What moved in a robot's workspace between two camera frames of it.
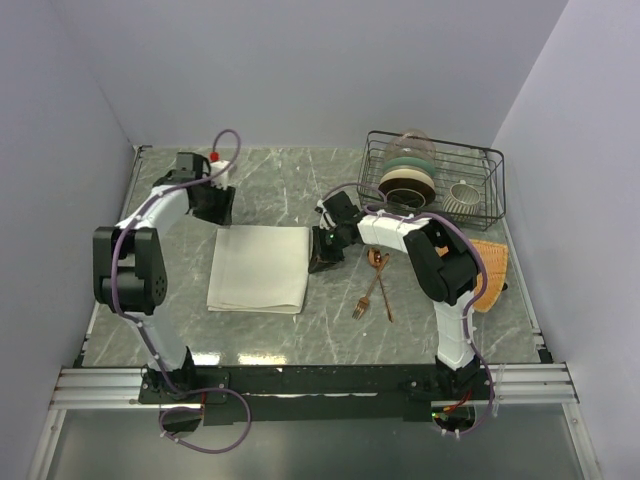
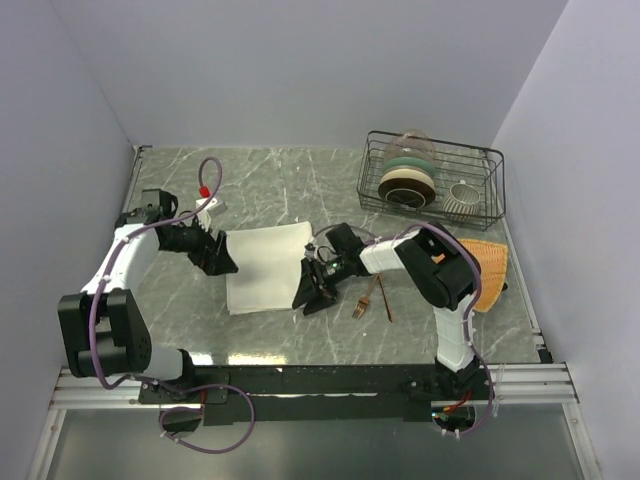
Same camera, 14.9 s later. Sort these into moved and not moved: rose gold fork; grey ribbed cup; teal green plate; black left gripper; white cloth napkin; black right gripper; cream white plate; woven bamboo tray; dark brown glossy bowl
Moved: white cloth napkin; black right gripper; black left gripper
Not moved: teal green plate; woven bamboo tray; dark brown glossy bowl; grey ribbed cup; rose gold fork; cream white plate
